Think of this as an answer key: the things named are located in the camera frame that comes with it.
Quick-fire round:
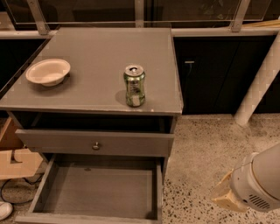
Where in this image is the grey drawer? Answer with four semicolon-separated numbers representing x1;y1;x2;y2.
16;154;162;224
16;113;173;157

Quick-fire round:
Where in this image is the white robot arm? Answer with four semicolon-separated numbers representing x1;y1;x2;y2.
211;144;280;213

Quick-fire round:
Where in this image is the round metal drawer knob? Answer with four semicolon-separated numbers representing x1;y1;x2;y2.
92;142;101;151

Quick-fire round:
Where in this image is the grey drawer cabinet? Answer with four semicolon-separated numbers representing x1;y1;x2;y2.
0;27;185;182

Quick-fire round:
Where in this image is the grey top drawer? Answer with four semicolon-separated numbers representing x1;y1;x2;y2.
16;113;173;157

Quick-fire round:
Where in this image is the white diagonal support pole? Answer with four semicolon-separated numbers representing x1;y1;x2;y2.
234;32;280;126

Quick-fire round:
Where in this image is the green soda can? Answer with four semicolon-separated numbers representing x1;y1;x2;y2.
123;65;145;107

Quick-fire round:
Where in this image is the white paper bowl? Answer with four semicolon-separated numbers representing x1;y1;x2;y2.
25;59;71;87

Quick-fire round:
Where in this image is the white shoe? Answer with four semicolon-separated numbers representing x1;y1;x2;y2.
0;201;13;221

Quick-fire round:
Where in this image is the metal glass railing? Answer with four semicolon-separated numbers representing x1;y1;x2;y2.
0;0;280;39

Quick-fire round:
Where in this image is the dark lower wall cabinet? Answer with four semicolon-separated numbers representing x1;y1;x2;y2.
174;36;276;115

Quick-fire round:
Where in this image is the black floor cable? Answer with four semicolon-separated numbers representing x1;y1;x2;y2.
0;174;44;205

